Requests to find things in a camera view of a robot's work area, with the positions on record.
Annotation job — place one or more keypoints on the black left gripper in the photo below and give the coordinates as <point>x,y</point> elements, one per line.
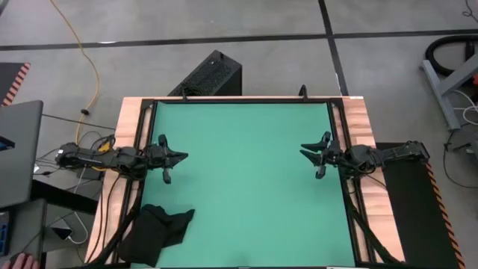
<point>157,157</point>

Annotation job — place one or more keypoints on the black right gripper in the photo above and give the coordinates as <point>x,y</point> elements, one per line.
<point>334,155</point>

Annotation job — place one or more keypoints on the black towel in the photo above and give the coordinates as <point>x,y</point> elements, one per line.
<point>149,235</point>

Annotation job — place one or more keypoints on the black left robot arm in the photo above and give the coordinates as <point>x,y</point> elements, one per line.
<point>93,157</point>

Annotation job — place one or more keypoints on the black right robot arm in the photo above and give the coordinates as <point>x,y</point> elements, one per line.
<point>392,153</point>

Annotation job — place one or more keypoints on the black table clamp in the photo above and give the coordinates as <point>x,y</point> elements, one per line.
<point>184,94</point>
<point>303,93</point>

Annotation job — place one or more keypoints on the green table mat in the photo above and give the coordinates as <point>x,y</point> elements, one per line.
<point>242,205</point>

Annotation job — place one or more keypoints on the black computer tower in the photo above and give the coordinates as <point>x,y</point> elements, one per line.
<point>209,76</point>

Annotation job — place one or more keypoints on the black mat orange striped edge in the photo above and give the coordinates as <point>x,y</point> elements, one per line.
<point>9,80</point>
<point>411,209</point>

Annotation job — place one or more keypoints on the black desk base bar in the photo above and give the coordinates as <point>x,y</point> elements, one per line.
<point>63,196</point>

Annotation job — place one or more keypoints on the grey metal stand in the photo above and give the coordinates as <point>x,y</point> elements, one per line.
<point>437,89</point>

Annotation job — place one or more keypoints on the smartphone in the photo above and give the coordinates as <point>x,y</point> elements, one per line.
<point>61,233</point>

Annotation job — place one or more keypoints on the grey laptop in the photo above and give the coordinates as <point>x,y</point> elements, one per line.
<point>18,157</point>

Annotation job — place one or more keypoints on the grey side desk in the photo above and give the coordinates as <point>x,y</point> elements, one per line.
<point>26,231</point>

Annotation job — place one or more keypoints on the person's hand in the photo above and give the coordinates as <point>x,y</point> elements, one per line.
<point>22,261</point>

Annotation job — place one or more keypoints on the blue keypad device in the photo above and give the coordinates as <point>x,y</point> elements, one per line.
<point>3,233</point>

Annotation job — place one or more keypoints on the black metal table frame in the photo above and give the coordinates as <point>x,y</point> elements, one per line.
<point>242,100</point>

